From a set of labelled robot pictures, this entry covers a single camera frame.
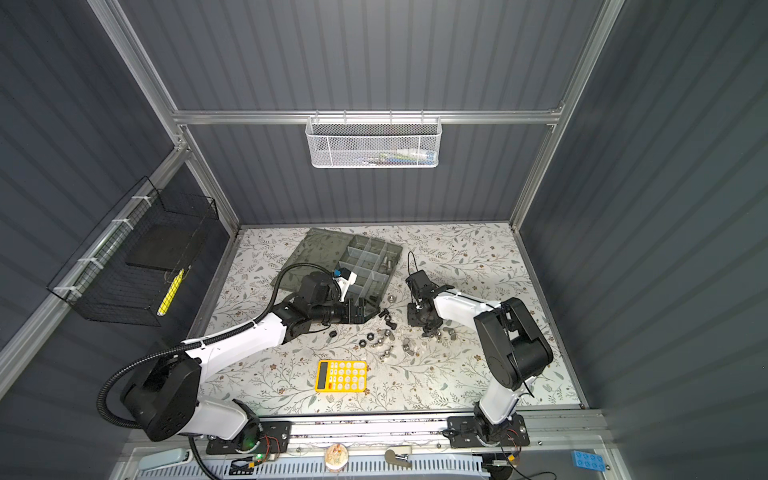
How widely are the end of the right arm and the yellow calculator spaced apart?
0.20m

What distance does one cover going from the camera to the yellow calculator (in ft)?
2.69

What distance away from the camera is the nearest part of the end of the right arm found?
69 centimetres
